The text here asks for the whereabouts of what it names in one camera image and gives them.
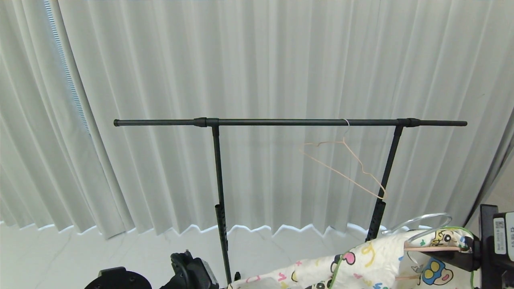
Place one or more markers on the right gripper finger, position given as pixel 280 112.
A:
pixel 466 259

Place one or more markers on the white curtain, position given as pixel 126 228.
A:
pixel 281 60

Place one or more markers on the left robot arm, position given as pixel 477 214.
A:
pixel 120 279

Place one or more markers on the black clothes rack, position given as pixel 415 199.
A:
pixel 281 122

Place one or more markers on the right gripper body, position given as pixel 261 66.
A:
pixel 488 241

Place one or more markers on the cream printed shirt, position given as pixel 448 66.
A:
pixel 373 261

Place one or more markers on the pink clothes hanger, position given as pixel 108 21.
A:
pixel 433 249
pixel 345 130

